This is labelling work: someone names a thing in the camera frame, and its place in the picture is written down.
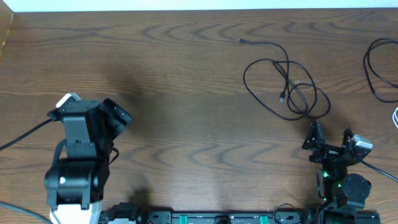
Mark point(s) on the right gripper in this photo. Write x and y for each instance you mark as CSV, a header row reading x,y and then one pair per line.
x,y
328,151

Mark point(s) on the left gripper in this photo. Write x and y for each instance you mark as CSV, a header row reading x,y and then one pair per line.
x,y
118,124

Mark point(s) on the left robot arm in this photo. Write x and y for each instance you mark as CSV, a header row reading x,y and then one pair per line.
x,y
80,167

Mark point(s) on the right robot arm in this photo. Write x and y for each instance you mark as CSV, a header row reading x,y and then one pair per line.
x,y
344,194

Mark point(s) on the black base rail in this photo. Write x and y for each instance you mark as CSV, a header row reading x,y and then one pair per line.
x,y
163,217

